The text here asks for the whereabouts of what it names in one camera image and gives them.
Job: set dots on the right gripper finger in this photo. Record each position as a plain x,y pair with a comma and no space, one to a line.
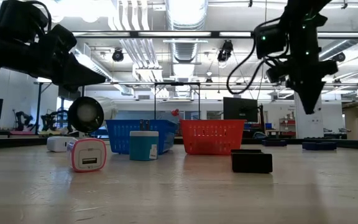
300,96
311,99

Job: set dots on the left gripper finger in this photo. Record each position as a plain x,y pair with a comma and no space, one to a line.
82,73
76,82

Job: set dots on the black digital clock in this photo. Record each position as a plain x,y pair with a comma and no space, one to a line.
273,143
252,163

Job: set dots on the blue plastic basket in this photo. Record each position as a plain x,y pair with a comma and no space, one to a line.
120,137

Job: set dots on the red plastic basket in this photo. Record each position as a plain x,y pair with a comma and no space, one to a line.
211,137

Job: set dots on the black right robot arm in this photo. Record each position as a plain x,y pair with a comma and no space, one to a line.
300,18

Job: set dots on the background black robot arm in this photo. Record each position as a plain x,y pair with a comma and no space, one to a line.
48,121
23,119

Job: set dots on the red storage shelf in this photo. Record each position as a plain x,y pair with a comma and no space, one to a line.
287,126

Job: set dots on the black ceiling spotlight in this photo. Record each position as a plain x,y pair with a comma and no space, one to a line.
225,51
117,55
340,57

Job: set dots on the grey rounded object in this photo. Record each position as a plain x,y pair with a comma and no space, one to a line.
259,135

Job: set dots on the black monitor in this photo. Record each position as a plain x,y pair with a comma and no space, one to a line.
240,109

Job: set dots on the white charger block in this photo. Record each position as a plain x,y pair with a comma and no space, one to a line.
57,144

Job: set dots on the pink and white charger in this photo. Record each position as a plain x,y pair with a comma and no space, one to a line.
87,155

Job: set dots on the pink flat object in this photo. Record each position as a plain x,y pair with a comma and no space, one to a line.
20,132

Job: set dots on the teal and white charger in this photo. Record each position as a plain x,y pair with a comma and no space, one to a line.
143,146

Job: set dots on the black overhead rig beam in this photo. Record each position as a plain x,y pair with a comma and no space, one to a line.
214,34

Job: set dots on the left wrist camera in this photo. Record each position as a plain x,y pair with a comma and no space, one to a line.
20,20

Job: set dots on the silver ventilation duct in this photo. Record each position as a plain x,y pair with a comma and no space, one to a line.
185,49

